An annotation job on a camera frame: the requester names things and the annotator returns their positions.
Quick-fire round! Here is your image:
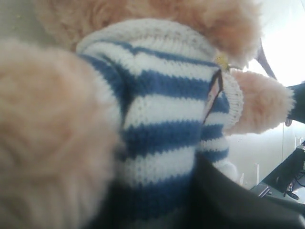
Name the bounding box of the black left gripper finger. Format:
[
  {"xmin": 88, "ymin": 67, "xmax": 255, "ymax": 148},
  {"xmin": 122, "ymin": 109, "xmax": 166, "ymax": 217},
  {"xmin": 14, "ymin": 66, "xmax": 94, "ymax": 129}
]
[{"xmin": 90, "ymin": 157, "xmax": 305, "ymax": 229}]

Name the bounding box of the tan plush teddy bear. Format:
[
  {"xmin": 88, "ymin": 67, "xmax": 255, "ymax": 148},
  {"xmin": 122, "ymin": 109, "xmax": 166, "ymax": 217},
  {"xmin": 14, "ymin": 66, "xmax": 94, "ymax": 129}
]
[{"xmin": 0, "ymin": 0, "xmax": 295, "ymax": 229}]

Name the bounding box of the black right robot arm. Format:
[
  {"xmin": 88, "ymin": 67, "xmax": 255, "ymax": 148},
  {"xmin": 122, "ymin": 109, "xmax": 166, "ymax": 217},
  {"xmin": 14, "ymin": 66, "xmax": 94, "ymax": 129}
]
[{"xmin": 287, "ymin": 81, "xmax": 305, "ymax": 124}]

